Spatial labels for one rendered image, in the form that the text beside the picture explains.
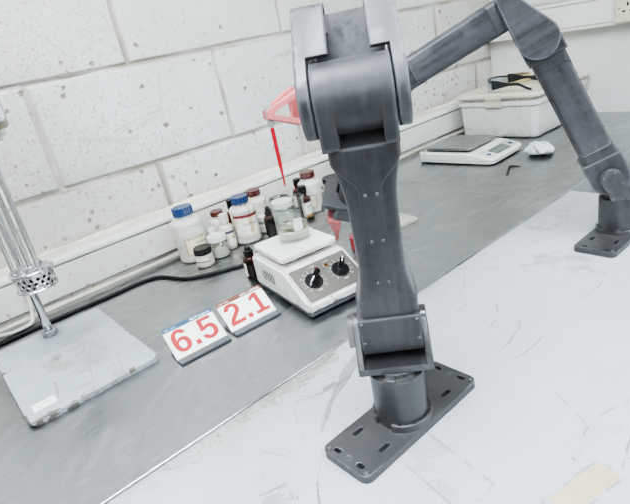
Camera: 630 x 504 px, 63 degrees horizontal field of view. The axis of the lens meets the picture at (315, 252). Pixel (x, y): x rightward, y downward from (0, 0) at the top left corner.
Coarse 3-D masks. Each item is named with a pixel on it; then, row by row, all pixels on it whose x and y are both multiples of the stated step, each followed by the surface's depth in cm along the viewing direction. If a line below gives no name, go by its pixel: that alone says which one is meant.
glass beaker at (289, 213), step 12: (276, 204) 93; (288, 204) 92; (300, 204) 94; (276, 216) 94; (288, 216) 93; (300, 216) 94; (276, 228) 97; (288, 228) 94; (300, 228) 95; (288, 240) 95; (300, 240) 95
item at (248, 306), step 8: (248, 296) 91; (256, 296) 92; (264, 296) 92; (232, 304) 90; (240, 304) 90; (248, 304) 90; (256, 304) 91; (264, 304) 91; (224, 312) 88; (232, 312) 89; (240, 312) 89; (248, 312) 89; (256, 312) 90; (232, 320) 88; (240, 320) 88
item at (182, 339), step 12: (192, 324) 86; (204, 324) 86; (216, 324) 87; (168, 336) 84; (180, 336) 84; (192, 336) 84; (204, 336) 85; (216, 336) 86; (180, 348) 83; (192, 348) 83
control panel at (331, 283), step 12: (336, 252) 94; (312, 264) 91; (348, 264) 92; (300, 276) 89; (324, 276) 90; (336, 276) 90; (348, 276) 90; (300, 288) 87; (312, 288) 88; (324, 288) 88; (336, 288) 88; (312, 300) 86
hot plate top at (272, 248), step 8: (312, 232) 99; (320, 232) 98; (272, 240) 99; (312, 240) 95; (320, 240) 94; (328, 240) 94; (256, 248) 97; (264, 248) 96; (272, 248) 95; (280, 248) 95; (288, 248) 94; (296, 248) 93; (304, 248) 92; (312, 248) 92; (320, 248) 93; (272, 256) 92; (280, 256) 91; (288, 256) 90; (296, 256) 91
